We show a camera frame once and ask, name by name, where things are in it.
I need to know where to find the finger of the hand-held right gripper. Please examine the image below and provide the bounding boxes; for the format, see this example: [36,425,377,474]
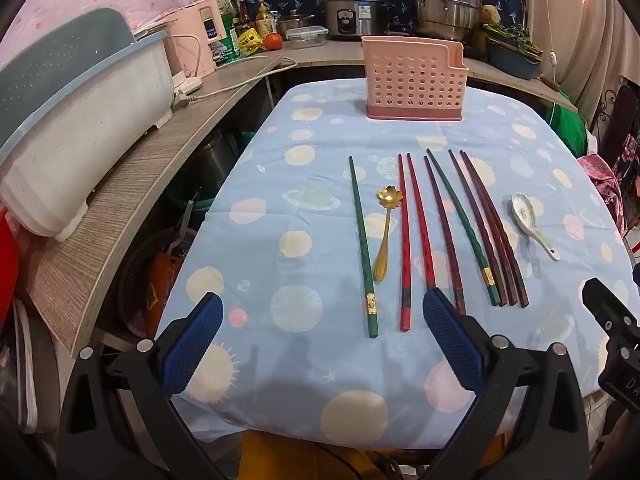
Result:
[581,276,640,348]

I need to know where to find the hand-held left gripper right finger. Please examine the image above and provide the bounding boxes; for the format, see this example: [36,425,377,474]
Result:
[421,288,601,480]

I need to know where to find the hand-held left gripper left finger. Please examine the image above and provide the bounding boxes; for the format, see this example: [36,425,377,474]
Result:
[57,291,241,480]

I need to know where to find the dark red chopstick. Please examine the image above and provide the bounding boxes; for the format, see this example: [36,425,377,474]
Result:
[448,149,508,307]
[459,151,519,307]
[463,152,530,309]
[423,156,467,316]

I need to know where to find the green chopstick with gold band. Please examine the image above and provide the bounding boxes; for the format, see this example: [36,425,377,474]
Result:
[426,148,501,307]
[348,156,380,338]

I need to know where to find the white ceramic soup spoon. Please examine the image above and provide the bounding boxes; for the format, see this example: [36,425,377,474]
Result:
[510,192,562,262]

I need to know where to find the gold flower-shaped spoon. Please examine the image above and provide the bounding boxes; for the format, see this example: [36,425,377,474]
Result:
[372,185,405,282]

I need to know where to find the pink perforated utensil holder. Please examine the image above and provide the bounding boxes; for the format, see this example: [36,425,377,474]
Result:
[361,36,469,122]

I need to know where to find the pink floral cloth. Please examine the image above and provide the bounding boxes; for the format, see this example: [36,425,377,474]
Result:
[575,152,632,241]

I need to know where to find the metal tongs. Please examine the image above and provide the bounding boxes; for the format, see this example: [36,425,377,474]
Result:
[170,200,197,256]

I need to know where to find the yellow cloth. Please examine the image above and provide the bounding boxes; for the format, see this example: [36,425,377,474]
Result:
[240,430,501,480]

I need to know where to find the green plastic bag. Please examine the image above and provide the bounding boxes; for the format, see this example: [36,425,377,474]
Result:
[547,87,591,158]

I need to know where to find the dark iron chair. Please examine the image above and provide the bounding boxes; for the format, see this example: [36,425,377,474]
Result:
[590,85,640,171]

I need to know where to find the steel pot under counter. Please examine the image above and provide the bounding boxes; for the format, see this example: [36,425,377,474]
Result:
[200,130,241,186]

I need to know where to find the grey wooden counter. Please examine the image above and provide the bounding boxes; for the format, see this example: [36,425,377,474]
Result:
[22,42,581,361]

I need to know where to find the light blue dotted tablecloth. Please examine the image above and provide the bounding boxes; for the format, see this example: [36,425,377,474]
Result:
[152,80,638,448]

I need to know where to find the white dish drainer basin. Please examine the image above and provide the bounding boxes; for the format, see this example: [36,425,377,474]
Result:
[0,30,176,243]

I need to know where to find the blue plastic basin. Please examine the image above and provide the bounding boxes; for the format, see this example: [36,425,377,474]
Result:
[485,40,543,81]

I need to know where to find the green leafy vegetables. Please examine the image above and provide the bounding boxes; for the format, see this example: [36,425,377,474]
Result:
[482,22,543,58]

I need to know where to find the beige curtain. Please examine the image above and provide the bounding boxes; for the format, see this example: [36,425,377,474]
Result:
[517,0,640,126]

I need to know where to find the green tin can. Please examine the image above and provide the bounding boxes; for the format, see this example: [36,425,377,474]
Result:
[207,10,242,66]

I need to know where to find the yellow snack packet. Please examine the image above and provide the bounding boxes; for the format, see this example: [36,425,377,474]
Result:
[239,27,266,57]

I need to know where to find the pink electric kettle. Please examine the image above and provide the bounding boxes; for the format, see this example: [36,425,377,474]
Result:
[162,0,223,78]

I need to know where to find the grey-blue perforated lid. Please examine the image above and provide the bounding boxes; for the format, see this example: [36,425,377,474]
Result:
[0,7,137,126]

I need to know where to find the glass container with teal lid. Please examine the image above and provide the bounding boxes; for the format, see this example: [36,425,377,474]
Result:
[285,26,329,50]

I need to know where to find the yellow oil bottle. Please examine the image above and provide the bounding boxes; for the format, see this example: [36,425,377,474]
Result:
[255,2,277,38]

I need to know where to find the small steel pot with lid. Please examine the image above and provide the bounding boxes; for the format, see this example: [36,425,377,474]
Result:
[276,10,316,38]

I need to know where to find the large steel steamer pot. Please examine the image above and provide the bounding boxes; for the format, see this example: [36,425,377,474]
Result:
[410,0,483,43]

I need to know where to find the steel rice cooker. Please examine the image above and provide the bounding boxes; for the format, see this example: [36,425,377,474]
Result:
[321,0,383,41]

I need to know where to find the white cord with switch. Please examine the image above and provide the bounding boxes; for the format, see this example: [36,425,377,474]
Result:
[540,0,562,92]

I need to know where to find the white power cable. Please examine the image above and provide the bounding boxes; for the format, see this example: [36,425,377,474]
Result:
[172,56,298,108]

